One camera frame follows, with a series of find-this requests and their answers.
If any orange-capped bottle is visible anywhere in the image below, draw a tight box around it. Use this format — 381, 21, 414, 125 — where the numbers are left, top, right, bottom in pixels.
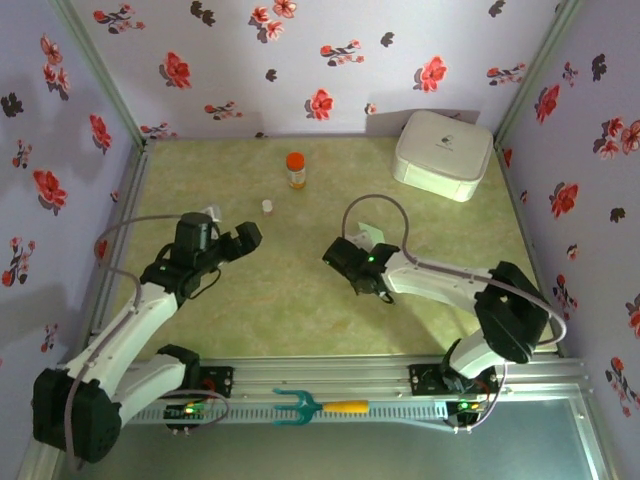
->
284, 151, 307, 190

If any white plastic box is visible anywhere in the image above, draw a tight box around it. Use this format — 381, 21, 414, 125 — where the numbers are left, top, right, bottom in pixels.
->
391, 109, 494, 203

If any lavender right arm cable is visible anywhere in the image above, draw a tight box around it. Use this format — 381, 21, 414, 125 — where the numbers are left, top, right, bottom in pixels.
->
341, 193, 569, 432

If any lavender arm cable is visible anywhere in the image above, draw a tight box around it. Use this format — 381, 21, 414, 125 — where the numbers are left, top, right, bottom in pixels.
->
341, 193, 569, 432
63, 213, 232, 474

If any aluminium frame rail with slots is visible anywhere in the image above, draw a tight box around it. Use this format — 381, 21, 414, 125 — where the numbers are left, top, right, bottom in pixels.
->
46, 355, 594, 404

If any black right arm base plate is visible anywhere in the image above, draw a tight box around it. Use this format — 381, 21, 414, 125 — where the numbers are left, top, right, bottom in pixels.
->
408, 363, 501, 399

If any aluminium table side rail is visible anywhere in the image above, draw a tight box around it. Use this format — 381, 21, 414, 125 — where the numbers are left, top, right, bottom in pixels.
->
494, 142, 569, 359
74, 139, 156, 362

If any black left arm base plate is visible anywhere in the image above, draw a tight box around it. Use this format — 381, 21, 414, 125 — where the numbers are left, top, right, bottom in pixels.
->
197, 364, 236, 400

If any teal garden fork yellow handle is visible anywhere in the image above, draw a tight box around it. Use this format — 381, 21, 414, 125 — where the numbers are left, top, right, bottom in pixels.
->
272, 387, 371, 427

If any white slotted cable duct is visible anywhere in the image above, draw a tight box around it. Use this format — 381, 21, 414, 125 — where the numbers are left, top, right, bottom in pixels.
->
119, 396, 451, 432

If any lavender left arm cable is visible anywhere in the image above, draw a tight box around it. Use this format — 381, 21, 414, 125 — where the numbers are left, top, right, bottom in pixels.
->
63, 213, 232, 474

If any aluminium frame post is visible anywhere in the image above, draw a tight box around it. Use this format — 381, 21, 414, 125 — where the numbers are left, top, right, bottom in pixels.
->
48, 0, 154, 149
492, 0, 586, 149

